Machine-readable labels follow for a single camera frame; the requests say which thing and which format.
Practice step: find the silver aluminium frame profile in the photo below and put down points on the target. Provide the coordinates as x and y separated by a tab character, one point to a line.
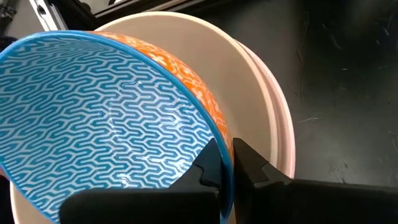
46	14

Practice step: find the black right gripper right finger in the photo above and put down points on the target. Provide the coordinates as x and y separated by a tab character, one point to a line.
304	202

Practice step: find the blue patterned orange bowl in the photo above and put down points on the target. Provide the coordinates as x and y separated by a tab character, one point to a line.
93	118

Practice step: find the pink ribbed translucent bowl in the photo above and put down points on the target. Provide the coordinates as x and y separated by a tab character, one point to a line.
284	124

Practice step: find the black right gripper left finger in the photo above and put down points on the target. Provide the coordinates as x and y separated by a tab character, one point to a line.
149	205

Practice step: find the white bowl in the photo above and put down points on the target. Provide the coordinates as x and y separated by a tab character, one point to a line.
236	84

